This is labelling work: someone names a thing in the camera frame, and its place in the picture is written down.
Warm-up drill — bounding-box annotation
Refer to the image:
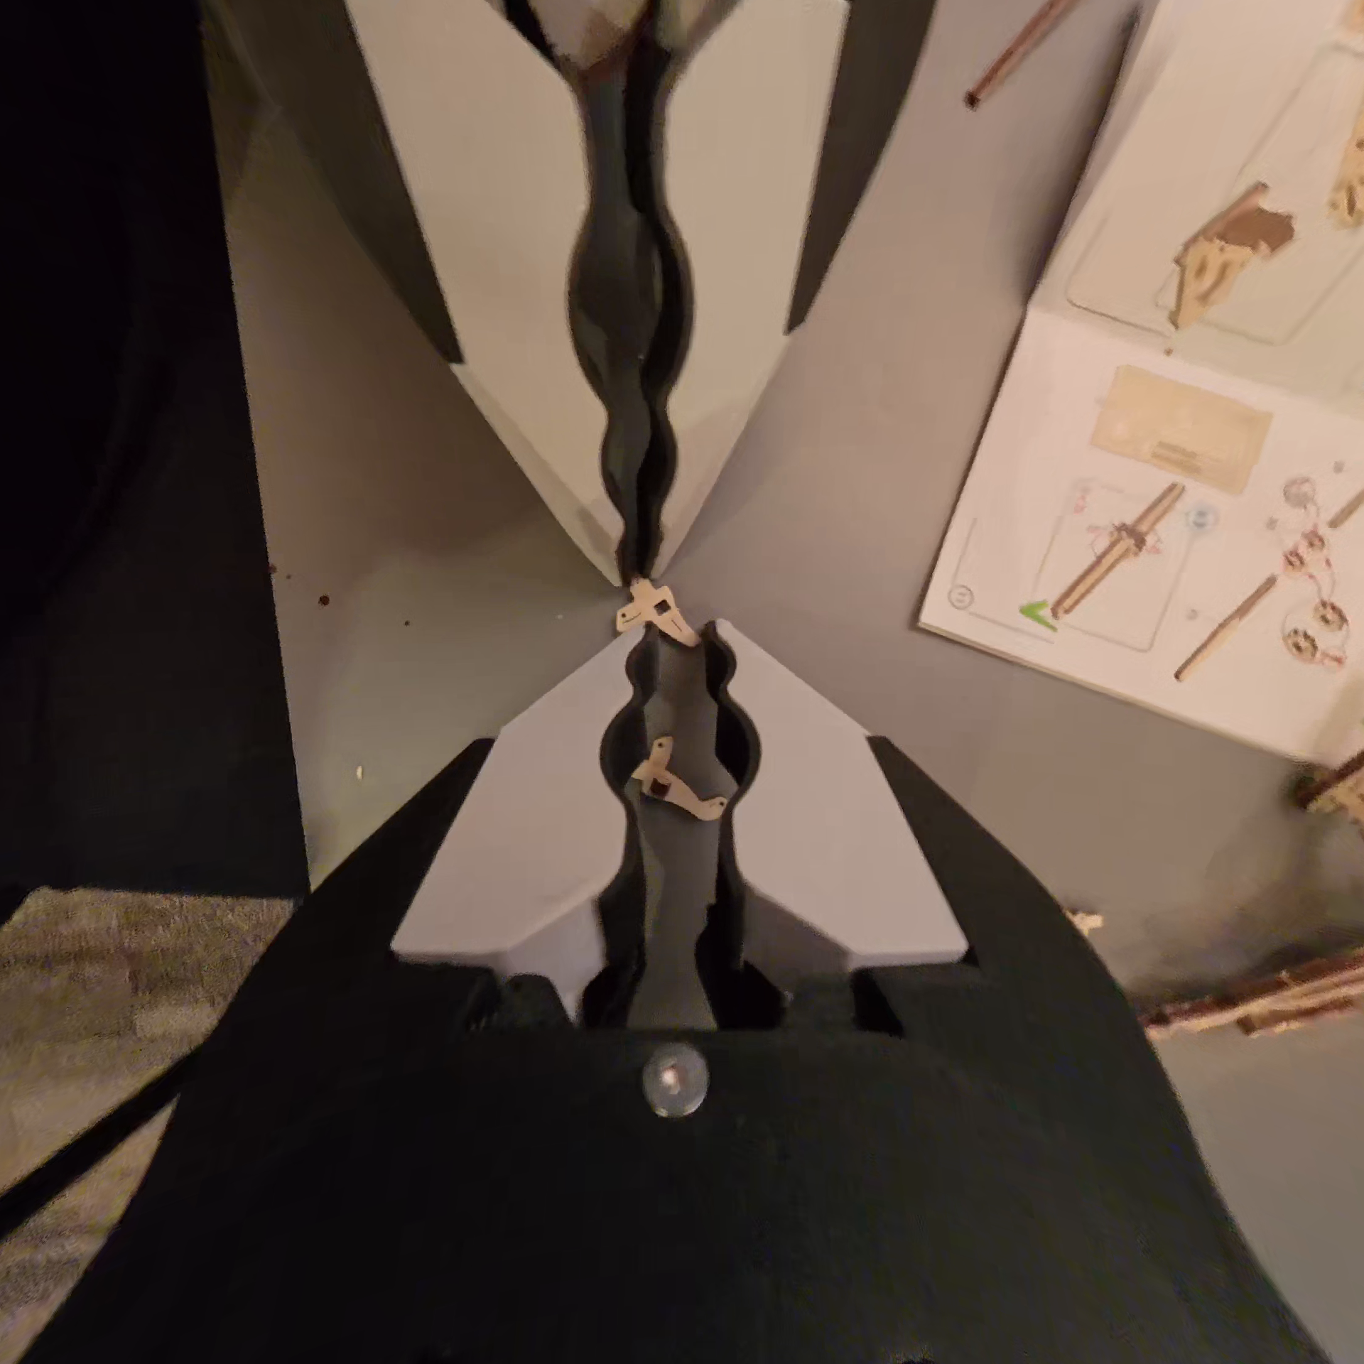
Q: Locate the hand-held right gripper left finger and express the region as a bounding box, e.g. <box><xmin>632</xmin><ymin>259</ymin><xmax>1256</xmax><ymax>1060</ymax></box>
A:
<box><xmin>391</xmin><ymin>622</ymin><xmax>651</xmax><ymax>1029</ymax></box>

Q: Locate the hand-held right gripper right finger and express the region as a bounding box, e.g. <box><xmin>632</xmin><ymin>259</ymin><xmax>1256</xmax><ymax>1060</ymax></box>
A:
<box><xmin>698</xmin><ymin>618</ymin><xmax>971</xmax><ymax>1029</ymax></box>

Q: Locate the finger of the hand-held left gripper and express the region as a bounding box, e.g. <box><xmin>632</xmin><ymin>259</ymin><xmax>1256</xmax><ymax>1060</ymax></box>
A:
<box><xmin>201</xmin><ymin>0</ymin><xmax>645</xmax><ymax>587</ymax></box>
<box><xmin>628</xmin><ymin>0</ymin><xmax>941</xmax><ymax>587</ymax></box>

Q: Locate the small curved wooden part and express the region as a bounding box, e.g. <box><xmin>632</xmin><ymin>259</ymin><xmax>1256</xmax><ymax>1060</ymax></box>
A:
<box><xmin>628</xmin><ymin>735</ymin><xmax>730</xmax><ymax>823</ymax></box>

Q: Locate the small cross-shaped wooden part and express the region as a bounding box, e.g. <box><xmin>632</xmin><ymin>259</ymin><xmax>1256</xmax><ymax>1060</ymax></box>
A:
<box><xmin>616</xmin><ymin>576</ymin><xmax>704</xmax><ymax>648</ymax></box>

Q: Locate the wooden model assembly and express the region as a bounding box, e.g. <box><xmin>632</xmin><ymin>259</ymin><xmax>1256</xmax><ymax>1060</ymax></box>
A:
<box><xmin>1140</xmin><ymin>745</ymin><xmax>1364</xmax><ymax>1039</ymax></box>

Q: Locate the thin wooden stick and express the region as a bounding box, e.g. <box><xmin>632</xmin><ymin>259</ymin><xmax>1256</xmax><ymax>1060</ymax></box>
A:
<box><xmin>962</xmin><ymin>0</ymin><xmax>1079</xmax><ymax>109</ymax></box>

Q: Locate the white instruction booklet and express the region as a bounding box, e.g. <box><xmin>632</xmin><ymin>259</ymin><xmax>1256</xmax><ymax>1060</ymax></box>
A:
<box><xmin>918</xmin><ymin>0</ymin><xmax>1364</xmax><ymax>762</ymax></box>

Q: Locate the dark cloth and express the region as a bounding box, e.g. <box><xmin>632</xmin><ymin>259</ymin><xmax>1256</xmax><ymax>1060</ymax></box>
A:
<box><xmin>0</xmin><ymin>0</ymin><xmax>311</xmax><ymax>897</ymax></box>

